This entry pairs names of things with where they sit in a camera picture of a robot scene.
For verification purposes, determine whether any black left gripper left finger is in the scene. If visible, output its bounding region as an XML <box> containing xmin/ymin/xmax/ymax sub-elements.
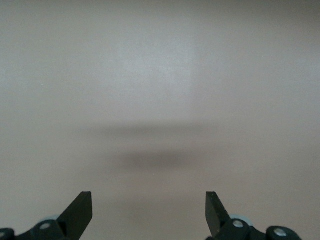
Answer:
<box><xmin>0</xmin><ymin>191</ymin><xmax>94</xmax><ymax>240</ymax></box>

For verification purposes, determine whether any brown table cover mat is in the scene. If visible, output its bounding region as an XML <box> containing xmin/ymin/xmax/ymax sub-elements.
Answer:
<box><xmin>0</xmin><ymin>0</ymin><xmax>320</xmax><ymax>240</ymax></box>

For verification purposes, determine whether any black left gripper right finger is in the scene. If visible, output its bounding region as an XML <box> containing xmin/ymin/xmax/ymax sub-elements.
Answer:
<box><xmin>205</xmin><ymin>191</ymin><xmax>301</xmax><ymax>240</ymax></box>

